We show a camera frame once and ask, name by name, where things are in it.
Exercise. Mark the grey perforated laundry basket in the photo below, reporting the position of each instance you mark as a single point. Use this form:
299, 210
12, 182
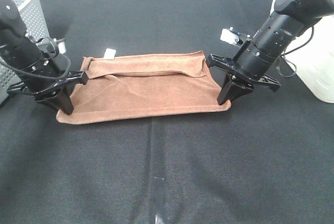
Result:
19, 51

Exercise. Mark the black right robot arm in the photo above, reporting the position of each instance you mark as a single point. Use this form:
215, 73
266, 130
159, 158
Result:
248, 67

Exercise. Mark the black tape strip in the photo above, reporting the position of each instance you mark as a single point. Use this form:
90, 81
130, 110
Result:
159, 200

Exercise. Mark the white container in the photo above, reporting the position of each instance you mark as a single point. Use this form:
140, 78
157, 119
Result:
314, 62

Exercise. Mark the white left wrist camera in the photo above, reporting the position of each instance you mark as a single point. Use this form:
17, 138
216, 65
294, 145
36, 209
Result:
61, 45

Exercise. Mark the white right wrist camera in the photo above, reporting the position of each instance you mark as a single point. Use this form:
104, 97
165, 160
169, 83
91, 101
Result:
229, 36

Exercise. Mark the black table cloth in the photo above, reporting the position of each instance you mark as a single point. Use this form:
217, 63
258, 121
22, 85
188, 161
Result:
268, 159

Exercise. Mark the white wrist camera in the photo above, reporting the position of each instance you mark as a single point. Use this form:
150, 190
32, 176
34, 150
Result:
61, 45
229, 36

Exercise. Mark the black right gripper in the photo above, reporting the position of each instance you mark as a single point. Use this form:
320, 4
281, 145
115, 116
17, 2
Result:
233, 89

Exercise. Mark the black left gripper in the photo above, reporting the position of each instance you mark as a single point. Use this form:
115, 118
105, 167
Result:
57, 94

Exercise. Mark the brown towel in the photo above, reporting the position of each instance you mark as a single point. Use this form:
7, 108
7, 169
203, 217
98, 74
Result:
136, 86

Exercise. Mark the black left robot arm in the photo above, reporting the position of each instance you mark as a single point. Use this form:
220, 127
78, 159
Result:
50, 51

